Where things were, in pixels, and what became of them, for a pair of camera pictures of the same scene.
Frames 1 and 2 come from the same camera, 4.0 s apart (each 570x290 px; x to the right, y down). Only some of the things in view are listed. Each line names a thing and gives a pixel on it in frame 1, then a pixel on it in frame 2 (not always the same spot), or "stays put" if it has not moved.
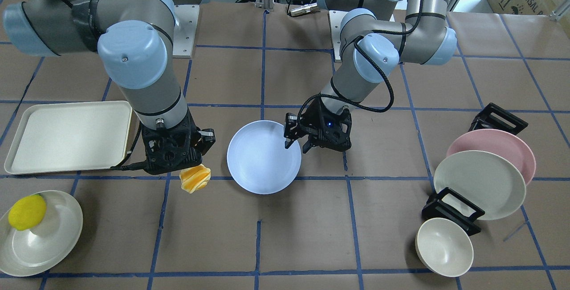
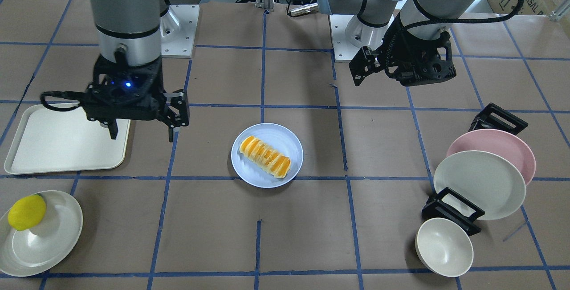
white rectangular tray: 71,137 stays put
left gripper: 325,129 -> 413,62
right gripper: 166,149 -> 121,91
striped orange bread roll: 194,178 -> 270,160
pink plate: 498,142 stays put
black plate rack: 445,203 stays put
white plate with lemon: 24,252 stays put
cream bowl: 443,247 stays put
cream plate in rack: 488,181 stays put
